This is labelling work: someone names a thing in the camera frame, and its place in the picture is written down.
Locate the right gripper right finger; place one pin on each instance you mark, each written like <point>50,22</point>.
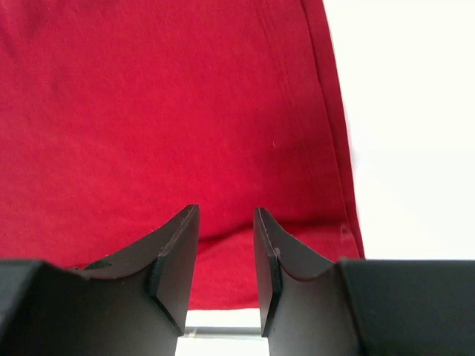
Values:
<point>310,305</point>

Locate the red t shirt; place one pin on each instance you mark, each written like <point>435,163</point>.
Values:
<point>117,114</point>

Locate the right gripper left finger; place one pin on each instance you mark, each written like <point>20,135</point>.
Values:
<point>132,302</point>

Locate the aluminium rail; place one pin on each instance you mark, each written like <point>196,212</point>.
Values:
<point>233,332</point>

